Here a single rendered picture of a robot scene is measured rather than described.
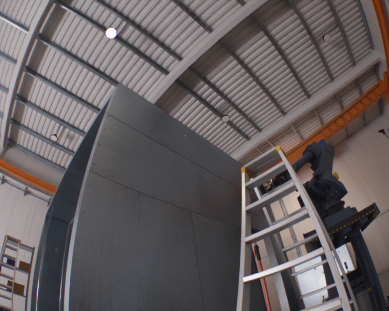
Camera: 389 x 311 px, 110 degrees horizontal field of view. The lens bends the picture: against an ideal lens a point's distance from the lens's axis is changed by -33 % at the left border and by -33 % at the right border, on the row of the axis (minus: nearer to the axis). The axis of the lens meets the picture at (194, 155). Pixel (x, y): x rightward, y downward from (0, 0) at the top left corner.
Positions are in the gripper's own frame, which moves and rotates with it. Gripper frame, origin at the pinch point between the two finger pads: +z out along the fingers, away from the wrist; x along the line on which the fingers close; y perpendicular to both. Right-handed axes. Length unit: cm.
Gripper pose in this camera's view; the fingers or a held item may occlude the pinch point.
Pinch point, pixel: (262, 189)
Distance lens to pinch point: 273.6
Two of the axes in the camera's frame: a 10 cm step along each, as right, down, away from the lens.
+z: -7.0, 5.5, 4.6
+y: -7.1, -6.3, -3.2
